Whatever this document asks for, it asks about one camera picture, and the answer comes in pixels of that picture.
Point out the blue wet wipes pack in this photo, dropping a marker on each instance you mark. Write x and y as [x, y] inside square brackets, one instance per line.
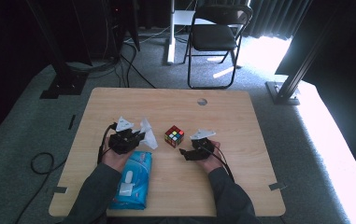
[133, 183]

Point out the white wet wipe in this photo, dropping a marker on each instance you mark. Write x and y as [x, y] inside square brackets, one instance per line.
[149, 137]

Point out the person's left hand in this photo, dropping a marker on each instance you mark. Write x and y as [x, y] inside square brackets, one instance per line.
[116, 160]

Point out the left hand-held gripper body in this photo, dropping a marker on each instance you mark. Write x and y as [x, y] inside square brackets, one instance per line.
[122, 141]

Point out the black tape strip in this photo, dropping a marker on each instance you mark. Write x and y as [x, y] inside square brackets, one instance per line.
[72, 122]

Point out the black folding chair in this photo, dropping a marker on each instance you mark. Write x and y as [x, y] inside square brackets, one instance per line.
[213, 37]

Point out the white desk leg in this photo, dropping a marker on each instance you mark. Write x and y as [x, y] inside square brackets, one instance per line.
[171, 37]

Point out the multicoloured puzzle cube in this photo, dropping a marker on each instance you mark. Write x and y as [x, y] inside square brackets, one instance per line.
[174, 136]

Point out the grey tape strip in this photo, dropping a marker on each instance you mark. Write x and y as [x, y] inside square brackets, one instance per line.
[60, 189]
[277, 186]

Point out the dark curtain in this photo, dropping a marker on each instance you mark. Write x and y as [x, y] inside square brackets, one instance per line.
[272, 18]

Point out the black metal stand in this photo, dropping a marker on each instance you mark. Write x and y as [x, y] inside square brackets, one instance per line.
[63, 77]
[287, 87]

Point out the person's right hand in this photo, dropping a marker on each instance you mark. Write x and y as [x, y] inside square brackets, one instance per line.
[211, 163]

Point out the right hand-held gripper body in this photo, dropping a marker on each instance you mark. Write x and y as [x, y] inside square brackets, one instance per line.
[202, 144]

